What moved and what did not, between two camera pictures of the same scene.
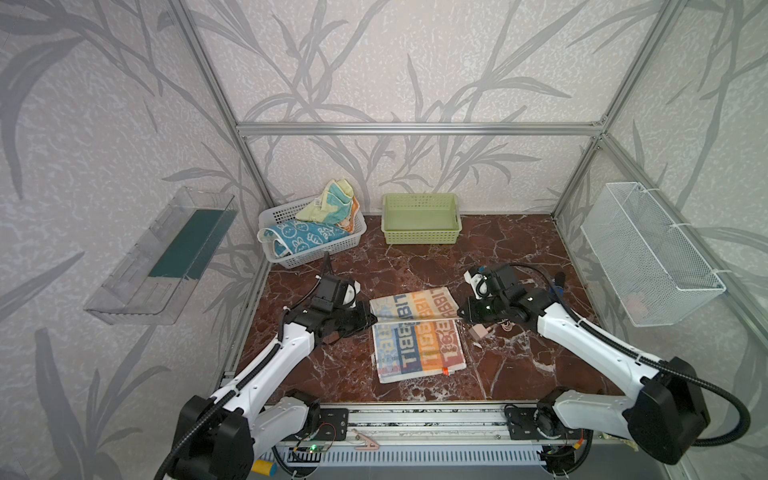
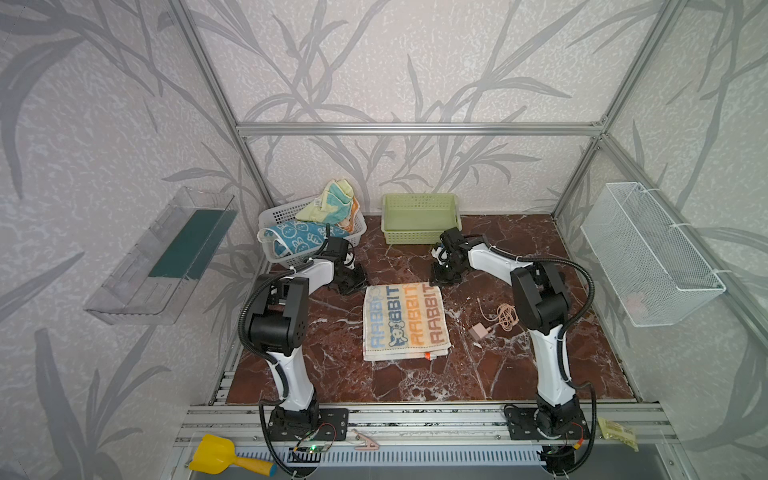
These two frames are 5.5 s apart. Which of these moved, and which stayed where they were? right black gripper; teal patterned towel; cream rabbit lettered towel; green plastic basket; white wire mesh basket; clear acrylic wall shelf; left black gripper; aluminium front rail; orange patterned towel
Moved: right black gripper; cream rabbit lettered towel; left black gripper
Stayed: white wire mesh basket; aluminium front rail; clear acrylic wall shelf; teal patterned towel; green plastic basket; orange patterned towel
